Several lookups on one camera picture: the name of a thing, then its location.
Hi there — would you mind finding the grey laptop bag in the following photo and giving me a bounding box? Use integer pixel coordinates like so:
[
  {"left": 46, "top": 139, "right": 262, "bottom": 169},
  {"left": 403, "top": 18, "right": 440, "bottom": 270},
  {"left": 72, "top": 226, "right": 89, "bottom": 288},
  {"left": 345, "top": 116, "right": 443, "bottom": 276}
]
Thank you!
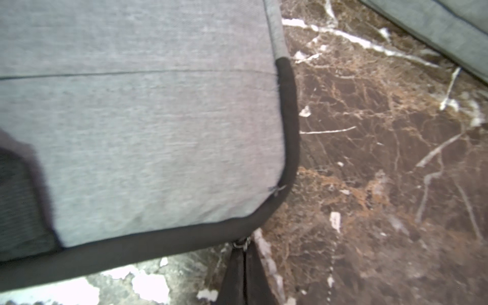
[
  {"left": 1, "top": 1, "right": 300, "bottom": 292},
  {"left": 363, "top": 0, "right": 487, "bottom": 83}
]

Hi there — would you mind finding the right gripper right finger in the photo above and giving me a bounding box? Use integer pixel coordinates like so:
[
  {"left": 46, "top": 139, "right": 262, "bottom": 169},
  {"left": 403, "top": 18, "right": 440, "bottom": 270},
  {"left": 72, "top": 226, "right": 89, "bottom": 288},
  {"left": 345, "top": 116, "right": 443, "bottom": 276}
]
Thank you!
[{"left": 245, "top": 241, "right": 277, "bottom": 305}]

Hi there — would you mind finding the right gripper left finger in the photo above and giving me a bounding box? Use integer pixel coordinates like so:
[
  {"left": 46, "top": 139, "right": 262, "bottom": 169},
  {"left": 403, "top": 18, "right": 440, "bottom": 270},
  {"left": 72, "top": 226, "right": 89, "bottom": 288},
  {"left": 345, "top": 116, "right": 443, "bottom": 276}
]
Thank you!
[{"left": 216, "top": 246, "right": 246, "bottom": 305}]

